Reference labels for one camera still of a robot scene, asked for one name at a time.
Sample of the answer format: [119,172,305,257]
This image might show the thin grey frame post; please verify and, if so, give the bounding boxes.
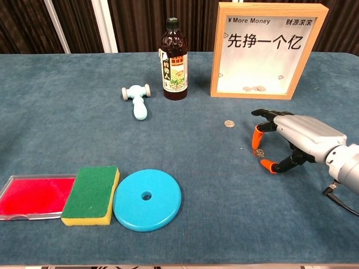
[44,0,71,54]

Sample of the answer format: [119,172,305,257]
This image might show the blue disc with hole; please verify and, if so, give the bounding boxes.
[113,168,182,233]

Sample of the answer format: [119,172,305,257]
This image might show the dark brown pleated curtain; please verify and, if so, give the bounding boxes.
[0,0,359,55]

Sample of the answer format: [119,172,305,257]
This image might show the wooden coin bank box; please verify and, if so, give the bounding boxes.
[210,2,329,101]

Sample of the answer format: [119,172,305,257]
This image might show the red pad clear box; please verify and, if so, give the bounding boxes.
[0,174,77,221]

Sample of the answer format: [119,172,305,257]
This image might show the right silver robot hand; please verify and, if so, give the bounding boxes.
[251,108,348,175]

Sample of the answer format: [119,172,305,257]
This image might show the dark tea bottle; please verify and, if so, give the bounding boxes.
[159,17,188,101]

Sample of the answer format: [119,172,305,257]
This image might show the white frame post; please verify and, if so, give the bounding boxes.
[91,0,119,53]

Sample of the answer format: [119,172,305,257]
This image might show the teal tablecloth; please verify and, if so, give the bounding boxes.
[0,52,359,266]

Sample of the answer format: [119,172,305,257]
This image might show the light blue toy hammer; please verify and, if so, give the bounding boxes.
[121,84,151,122]

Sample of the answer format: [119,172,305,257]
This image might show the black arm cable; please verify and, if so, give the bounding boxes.
[322,181,359,217]

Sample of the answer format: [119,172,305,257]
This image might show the green yellow sponge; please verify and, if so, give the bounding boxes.
[61,165,121,227]

